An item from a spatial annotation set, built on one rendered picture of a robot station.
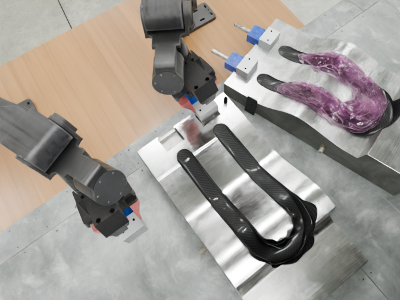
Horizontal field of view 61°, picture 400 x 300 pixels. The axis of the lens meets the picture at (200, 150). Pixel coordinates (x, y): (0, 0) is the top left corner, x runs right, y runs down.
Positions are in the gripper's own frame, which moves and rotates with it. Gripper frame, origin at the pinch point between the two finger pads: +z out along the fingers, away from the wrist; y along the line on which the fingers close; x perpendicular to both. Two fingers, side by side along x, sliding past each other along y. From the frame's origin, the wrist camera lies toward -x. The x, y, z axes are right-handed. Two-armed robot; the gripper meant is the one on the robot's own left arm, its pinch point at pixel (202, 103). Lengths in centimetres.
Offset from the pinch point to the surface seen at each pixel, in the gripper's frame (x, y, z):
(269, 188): -21.8, -0.2, 11.5
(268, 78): 3.5, 19.3, 10.8
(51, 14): 176, -26, 33
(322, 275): -39.6, -2.5, 22.2
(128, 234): -17.5, -28.4, -1.1
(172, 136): 2.3, -10.2, 5.4
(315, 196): -29.3, 6.0, 11.7
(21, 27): 177, -46, 29
